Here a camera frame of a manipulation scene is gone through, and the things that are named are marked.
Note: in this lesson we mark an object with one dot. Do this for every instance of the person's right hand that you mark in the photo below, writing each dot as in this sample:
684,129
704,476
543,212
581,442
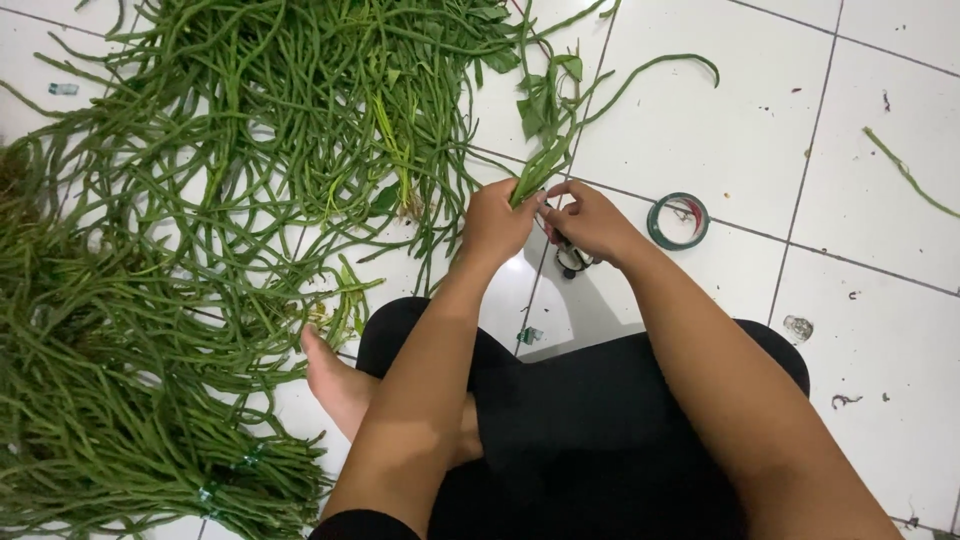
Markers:
592,221

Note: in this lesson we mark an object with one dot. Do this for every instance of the person's left hand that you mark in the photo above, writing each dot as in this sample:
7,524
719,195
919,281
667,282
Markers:
495,223

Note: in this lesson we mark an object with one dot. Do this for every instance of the person's left fingers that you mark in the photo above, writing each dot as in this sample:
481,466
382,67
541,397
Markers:
535,206

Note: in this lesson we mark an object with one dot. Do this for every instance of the bunch of green long beans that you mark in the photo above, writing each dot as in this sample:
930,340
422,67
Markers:
570,127

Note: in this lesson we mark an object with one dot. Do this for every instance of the crumpled green tape scrap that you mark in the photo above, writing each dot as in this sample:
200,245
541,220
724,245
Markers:
529,335

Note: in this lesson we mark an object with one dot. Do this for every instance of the green adhesive tape roll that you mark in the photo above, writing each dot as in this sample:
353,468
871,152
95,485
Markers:
678,220

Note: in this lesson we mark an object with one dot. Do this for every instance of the person's black trousers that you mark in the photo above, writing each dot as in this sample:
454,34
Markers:
585,442

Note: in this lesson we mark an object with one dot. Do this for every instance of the person's bare foot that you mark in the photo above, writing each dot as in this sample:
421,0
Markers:
352,390

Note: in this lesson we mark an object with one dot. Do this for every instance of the crumpled clear tape scrap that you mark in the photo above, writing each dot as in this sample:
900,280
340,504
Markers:
798,327

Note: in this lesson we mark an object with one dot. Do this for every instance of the heap of loose long beans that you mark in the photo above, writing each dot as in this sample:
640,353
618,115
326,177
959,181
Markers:
247,135

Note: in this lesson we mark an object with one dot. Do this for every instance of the person's black sleeve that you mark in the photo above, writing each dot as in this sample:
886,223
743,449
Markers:
365,525

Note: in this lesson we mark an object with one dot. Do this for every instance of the single green long bean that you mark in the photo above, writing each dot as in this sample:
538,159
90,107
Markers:
904,171

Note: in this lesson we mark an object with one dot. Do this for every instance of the pile of tied bean bundles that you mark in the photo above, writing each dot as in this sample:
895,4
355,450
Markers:
120,390

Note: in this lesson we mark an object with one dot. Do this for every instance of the small blue tape scrap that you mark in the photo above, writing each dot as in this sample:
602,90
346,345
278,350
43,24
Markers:
63,88

